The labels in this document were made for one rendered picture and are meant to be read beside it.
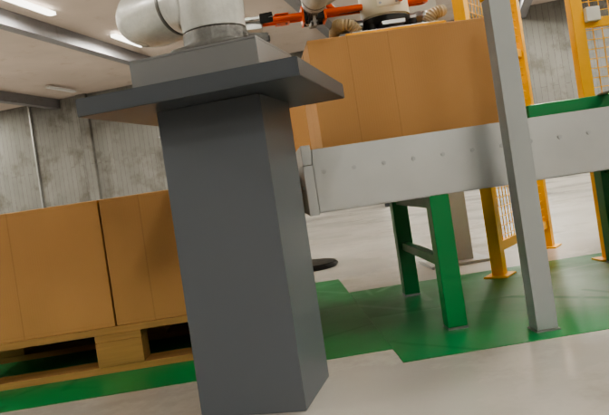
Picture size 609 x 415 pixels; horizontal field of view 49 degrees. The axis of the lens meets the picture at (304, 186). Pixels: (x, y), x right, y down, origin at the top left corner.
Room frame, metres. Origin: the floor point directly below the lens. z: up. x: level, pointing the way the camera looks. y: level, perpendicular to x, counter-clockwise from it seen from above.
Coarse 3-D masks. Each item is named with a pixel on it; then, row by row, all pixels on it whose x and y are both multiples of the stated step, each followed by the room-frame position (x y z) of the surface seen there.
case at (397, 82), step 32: (384, 32) 2.16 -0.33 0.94; (416, 32) 2.17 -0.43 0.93; (448, 32) 2.18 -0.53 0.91; (480, 32) 2.18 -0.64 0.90; (320, 64) 2.14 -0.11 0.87; (352, 64) 2.15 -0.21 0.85; (384, 64) 2.16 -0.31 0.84; (416, 64) 2.17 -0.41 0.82; (448, 64) 2.17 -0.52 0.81; (480, 64) 2.18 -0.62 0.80; (352, 96) 2.15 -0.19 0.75; (384, 96) 2.16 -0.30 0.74; (416, 96) 2.17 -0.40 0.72; (448, 96) 2.17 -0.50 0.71; (480, 96) 2.18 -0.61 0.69; (320, 128) 2.14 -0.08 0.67; (352, 128) 2.15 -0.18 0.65; (384, 128) 2.16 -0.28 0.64; (416, 128) 2.16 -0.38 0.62; (448, 128) 2.17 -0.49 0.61
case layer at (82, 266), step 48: (0, 240) 2.09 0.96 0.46; (48, 240) 2.10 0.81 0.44; (96, 240) 2.11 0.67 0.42; (144, 240) 2.11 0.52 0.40; (0, 288) 2.09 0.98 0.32; (48, 288) 2.10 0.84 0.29; (96, 288) 2.11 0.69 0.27; (144, 288) 2.11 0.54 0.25; (0, 336) 2.09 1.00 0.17; (48, 336) 2.10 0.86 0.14
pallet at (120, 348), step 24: (72, 336) 2.10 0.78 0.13; (96, 336) 2.10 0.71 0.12; (120, 336) 2.11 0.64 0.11; (144, 336) 2.16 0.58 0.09; (168, 336) 2.54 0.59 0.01; (0, 360) 2.51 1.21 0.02; (24, 360) 2.51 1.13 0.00; (120, 360) 2.11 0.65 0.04; (144, 360) 2.11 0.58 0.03; (168, 360) 2.11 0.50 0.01; (192, 360) 2.12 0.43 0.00; (0, 384) 2.09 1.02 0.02; (24, 384) 2.09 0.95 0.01
